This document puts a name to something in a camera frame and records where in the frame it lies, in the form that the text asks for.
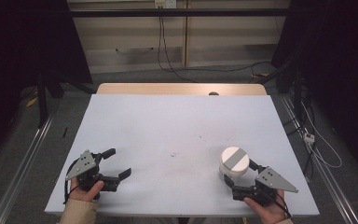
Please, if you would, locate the bundle of black cables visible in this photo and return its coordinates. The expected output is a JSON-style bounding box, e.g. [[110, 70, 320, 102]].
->
[[283, 91, 317, 180]]

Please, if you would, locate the black metal stand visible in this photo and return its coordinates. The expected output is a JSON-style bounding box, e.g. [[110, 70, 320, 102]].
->
[[36, 72, 97, 129], [255, 59, 306, 125]]

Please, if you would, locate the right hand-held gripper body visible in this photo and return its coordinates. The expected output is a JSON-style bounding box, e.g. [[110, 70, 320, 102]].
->
[[231, 166, 299, 207]]

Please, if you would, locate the dark curtain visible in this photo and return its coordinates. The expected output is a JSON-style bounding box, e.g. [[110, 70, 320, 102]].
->
[[0, 0, 93, 157], [271, 0, 358, 180]]

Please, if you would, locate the right hand-held gripper black cable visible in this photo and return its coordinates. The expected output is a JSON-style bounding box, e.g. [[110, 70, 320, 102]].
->
[[268, 189, 293, 219]]

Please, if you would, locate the white wall power outlet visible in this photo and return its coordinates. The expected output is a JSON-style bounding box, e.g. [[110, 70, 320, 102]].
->
[[154, 0, 177, 9]]

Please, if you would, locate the aluminium floor rail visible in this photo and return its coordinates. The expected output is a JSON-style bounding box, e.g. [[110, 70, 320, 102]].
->
[[0, 106, 63, 224], [279, 92, 358, 224]]

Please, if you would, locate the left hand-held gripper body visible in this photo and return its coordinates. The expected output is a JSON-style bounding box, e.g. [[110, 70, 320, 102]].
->
[[64, 149, 120, 192]]

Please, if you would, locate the white power strip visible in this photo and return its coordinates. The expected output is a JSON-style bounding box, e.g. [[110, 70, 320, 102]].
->
[[303, 132, 316, 146]]

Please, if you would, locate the black power cable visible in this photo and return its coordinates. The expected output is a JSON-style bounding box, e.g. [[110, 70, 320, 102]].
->
[[157, 7, 200, 83], [159, 7, 273, 75]]

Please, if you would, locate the wooden table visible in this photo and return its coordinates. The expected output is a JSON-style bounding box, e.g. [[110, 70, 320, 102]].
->
[[96, 82, 268, 96]]

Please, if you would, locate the person's left hand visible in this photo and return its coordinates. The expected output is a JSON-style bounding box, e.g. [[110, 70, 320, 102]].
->
[[69, 177, 105, 203]]

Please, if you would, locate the white jar with flip lid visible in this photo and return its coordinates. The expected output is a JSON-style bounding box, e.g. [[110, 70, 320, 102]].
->
[[219, 146, 251, 181]]

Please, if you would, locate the person's right hand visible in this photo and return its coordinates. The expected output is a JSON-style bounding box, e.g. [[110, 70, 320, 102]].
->
[[243, 189, 289, 224]]

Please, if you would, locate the black horizontal metal bar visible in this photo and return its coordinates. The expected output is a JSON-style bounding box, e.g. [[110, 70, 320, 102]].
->
[[69, 7, 291, 19]]

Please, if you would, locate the white cable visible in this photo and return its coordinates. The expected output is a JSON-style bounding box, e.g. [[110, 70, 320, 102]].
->
[[300, 101, 344, 170]]

